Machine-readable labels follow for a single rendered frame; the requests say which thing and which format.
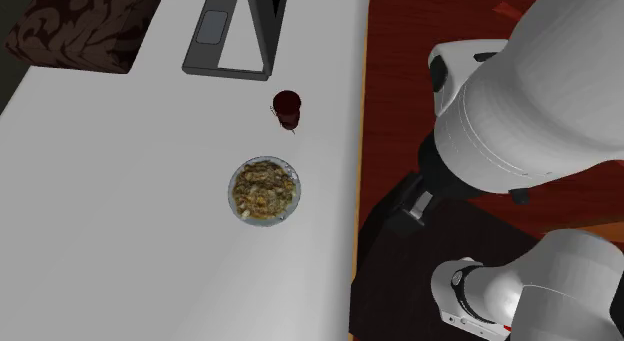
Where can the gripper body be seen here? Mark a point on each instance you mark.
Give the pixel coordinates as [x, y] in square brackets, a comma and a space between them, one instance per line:
[438, 176]

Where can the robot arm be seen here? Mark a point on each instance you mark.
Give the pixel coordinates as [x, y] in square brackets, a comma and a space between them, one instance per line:
[526, 111]

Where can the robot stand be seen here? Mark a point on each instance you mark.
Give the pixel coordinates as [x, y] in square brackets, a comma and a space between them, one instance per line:
[400, 286]

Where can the dark red cup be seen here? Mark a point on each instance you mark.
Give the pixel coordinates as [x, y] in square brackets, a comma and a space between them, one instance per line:
[287, 106]

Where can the grey bowl of food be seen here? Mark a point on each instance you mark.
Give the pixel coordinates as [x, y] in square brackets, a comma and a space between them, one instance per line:
[264, 190]

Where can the grey laptop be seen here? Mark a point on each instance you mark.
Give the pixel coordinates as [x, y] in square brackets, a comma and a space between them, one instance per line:
[258, 33]

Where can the white table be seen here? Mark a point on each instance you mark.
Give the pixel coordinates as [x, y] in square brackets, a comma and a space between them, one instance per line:
[122, 208]

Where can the brown patterned stool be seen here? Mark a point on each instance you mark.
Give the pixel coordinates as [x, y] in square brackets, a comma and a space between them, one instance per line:
[83, 28]

